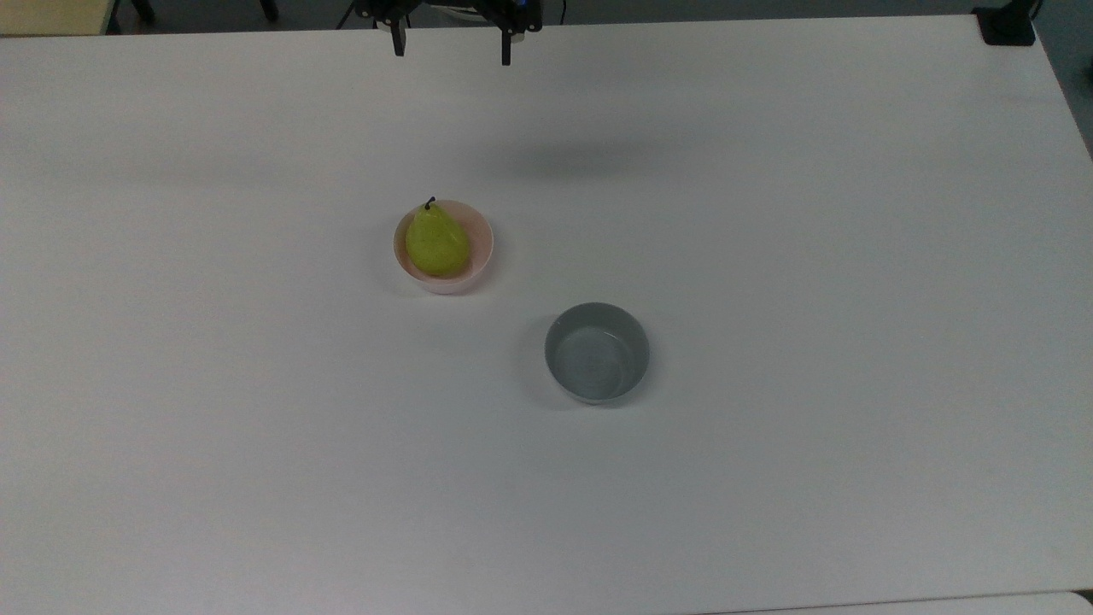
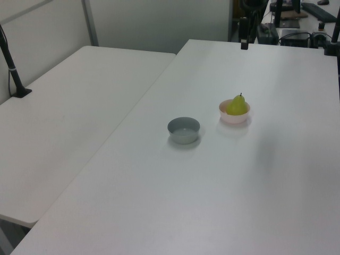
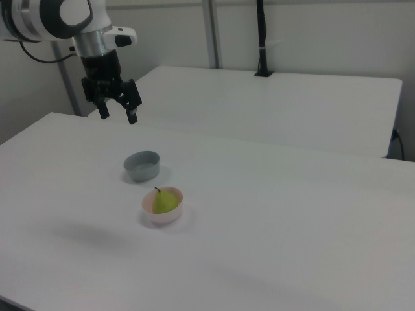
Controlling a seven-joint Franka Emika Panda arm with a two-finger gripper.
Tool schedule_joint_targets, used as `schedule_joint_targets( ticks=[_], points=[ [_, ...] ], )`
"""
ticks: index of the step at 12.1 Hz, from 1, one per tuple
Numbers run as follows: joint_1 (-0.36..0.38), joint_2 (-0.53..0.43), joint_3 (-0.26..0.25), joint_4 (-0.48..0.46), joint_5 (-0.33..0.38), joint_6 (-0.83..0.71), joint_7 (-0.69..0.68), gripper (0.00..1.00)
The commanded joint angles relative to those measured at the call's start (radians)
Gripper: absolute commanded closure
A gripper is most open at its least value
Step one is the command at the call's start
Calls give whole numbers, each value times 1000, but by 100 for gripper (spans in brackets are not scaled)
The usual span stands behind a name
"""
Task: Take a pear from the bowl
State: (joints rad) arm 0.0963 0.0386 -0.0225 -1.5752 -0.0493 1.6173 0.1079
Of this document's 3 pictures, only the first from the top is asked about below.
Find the adjacent white table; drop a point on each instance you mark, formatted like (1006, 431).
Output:
(939, 605)

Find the black table clamp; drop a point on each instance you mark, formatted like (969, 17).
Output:
(1008, 26)

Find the green pear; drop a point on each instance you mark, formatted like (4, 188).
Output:
(436, 242)

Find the pink bowl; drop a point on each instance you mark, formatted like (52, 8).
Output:
(480, 252)

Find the beige desk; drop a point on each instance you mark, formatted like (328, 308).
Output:
(51, 15)

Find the grey bowl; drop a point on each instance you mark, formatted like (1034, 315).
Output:
(596, 359)

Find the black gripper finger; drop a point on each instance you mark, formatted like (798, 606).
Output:
(506, 47)
(398, 41)

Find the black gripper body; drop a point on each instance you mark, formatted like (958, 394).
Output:
(376, 7)

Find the black chair leg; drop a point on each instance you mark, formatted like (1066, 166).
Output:
(143, 10)
(268, 8)

